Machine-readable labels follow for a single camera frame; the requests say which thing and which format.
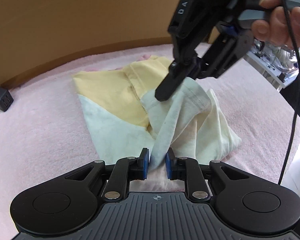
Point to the black power adapter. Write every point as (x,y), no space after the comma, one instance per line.
(1,100)

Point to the pale green yellow-sleeved T-shirt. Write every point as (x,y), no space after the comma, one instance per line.
(102,115)

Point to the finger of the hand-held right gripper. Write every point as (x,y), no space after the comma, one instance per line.
(222,60)
(167,87)

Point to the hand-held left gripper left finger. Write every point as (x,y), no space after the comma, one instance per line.
(145,163)

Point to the pink terry towel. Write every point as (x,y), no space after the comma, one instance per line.
(40,142)

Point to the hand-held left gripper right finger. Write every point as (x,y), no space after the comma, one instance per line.
(168,165)

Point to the person's right hand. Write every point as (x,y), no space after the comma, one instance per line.
(280,32)

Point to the large wide cardboard box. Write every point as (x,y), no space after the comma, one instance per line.
(77,17)

